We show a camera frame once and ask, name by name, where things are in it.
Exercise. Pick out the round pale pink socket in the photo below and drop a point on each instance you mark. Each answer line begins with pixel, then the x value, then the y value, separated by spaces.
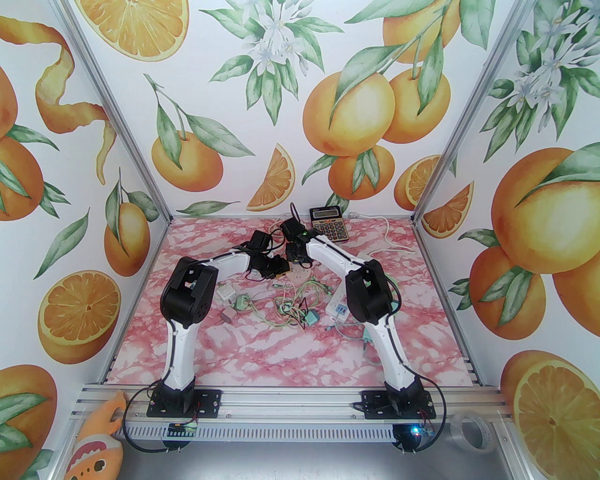
pixel 300 274

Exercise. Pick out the pale green cube charger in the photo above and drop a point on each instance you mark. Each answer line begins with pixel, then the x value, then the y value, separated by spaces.
pixel 243 303

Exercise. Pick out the white cube charger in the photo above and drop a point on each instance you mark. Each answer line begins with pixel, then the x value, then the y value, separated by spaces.
pixel 227 291

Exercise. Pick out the pale pink cube charger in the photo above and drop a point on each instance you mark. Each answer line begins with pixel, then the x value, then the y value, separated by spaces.
pixel 228 314

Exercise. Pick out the white power strip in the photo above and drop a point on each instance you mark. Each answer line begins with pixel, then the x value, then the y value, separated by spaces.
pixel 338 309

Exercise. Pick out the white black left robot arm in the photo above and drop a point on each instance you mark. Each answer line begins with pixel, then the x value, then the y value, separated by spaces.
pixel 187 290

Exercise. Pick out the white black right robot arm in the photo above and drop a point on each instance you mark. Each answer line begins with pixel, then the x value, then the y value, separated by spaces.
pixel 368 290

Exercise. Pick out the beige desk calculator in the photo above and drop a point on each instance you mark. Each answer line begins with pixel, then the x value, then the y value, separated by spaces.
pixel 328 225

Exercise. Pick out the small green circuit board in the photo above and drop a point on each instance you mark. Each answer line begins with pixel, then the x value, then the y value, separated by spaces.
pixel 183 429

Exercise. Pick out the black controller with LED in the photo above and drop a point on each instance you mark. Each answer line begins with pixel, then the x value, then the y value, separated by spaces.
pixel 412 433

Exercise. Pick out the clear tape roll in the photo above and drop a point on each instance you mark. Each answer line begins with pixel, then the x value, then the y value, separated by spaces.
pixel 455 429

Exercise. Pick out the orange plush fish toy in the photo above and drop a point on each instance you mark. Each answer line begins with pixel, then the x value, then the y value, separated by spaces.
pixel 93 445

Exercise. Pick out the aluminium frame rail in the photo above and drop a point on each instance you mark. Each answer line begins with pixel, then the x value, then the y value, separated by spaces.
pixel 290 408

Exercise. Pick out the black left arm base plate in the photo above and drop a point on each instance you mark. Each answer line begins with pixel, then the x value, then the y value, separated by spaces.
pixel 211 403

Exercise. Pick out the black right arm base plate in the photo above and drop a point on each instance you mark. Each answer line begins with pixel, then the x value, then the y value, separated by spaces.
pixel 375 405

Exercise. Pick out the aluminium frame post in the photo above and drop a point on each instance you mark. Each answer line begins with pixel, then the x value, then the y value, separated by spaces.
pixel 117 122
pixel 468 103

